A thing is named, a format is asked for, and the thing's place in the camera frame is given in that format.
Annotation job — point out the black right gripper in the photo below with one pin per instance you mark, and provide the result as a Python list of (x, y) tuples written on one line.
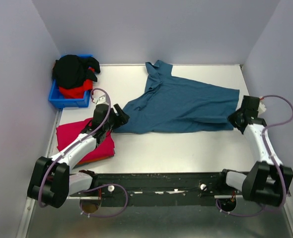
[(232, 119)]

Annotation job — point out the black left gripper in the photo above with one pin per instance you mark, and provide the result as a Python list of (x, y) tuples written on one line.
[(120, 119)]

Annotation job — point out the teal blue t shirt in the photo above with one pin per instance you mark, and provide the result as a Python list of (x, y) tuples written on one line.
[(172, 104)]

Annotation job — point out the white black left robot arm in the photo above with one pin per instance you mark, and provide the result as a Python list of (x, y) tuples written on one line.
[(52, 181)]

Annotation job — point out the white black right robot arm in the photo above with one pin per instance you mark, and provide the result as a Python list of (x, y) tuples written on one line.
[(269, 180)]

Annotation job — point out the red crumpled garment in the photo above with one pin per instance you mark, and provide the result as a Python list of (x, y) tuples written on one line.
[(77, 92)]

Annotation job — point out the folded magenta t shirt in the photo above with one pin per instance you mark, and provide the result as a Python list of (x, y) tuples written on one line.
[(67, 133)]

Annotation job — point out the blue plastic bin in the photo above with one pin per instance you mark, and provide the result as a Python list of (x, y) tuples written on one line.
[(58, 101)]

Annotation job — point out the folded orange t shirt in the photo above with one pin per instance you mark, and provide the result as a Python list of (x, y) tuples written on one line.
[(88, 161)]

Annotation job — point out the black crumpled garment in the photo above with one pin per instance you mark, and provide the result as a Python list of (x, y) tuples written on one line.
[(71, 71)]

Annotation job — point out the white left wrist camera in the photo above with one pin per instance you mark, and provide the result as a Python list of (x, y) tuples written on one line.
[(102, 100)]

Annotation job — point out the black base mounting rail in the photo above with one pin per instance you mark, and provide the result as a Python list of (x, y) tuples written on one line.
[(159, 189)]

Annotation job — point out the aluminium frame rail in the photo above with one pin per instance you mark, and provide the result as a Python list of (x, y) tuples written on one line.
[(25, 218)]

